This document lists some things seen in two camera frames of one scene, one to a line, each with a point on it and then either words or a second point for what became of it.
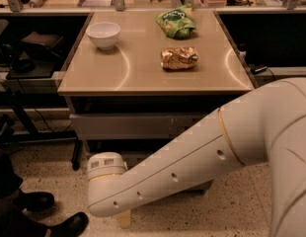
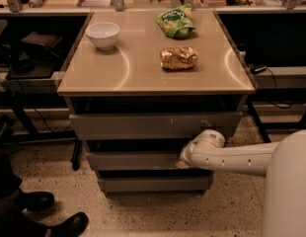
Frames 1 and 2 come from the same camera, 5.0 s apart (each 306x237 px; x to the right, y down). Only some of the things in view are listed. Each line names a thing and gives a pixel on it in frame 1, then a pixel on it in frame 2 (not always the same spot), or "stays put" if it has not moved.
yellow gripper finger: x=124 y=219 to x=181 y=165
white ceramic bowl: x=104 y=34 stays put
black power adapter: x=255 y=69 stays put
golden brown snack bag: x=179 y=58 stays put
